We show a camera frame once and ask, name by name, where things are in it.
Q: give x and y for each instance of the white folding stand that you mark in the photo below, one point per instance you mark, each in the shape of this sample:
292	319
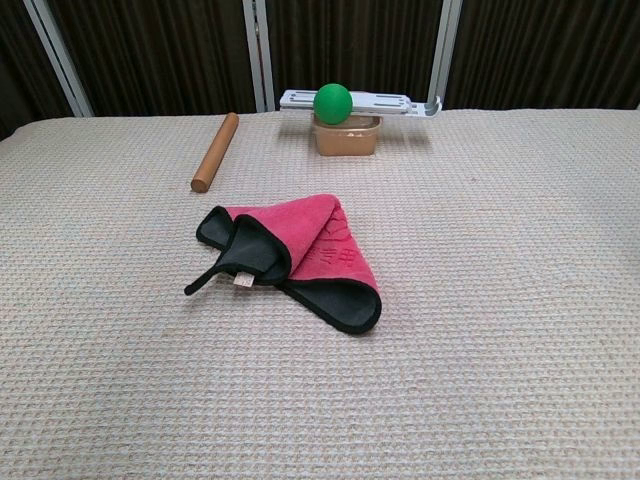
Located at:
380	104

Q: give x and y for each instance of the tan plastic container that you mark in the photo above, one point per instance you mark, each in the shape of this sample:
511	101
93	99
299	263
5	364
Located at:
345	142

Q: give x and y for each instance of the dark pleated curtain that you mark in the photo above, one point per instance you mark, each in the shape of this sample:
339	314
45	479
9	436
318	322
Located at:
150	50

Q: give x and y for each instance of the beige woven tablecloth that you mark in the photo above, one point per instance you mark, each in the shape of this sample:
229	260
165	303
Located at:
450	350

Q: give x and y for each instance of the white metal frame post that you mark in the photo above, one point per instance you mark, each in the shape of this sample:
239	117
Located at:
252	50
59	60
445	40

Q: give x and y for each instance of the wooden rolling pin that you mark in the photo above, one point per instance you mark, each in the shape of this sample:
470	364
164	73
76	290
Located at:
215	152

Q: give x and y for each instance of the pink and grey towel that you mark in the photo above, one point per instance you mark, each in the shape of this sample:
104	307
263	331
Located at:
310	235

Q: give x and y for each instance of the green ball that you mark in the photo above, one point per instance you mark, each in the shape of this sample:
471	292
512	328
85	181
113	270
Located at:
332	102

